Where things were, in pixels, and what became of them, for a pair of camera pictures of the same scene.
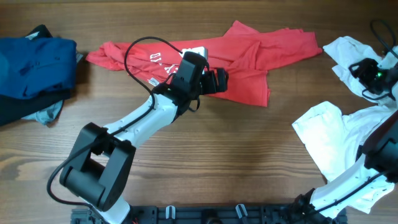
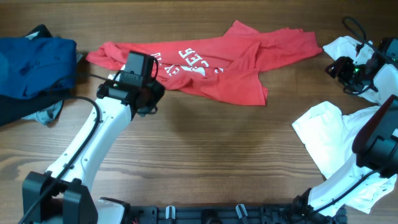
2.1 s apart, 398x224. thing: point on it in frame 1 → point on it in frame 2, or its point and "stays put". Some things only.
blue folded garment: (30, 66) stays put
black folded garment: (13, 109) stays put
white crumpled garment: (332, 140) stays put
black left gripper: (220, 79) → (152, 101)
